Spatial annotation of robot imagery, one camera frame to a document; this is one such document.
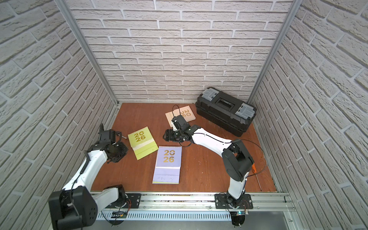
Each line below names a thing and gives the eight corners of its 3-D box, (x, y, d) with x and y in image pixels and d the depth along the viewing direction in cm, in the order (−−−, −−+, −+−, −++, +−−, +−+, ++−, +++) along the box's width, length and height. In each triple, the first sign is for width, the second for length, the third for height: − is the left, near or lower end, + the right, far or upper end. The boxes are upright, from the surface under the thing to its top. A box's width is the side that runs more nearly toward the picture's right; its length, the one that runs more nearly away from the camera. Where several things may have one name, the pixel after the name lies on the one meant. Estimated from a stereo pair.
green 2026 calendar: (137, 160, 90) (136, 159, 88) (127, 137, 101) (126, 135, 99) (159, 149, 95) (158, 147, 93) (148, 127, 106) (147, 125, 104)
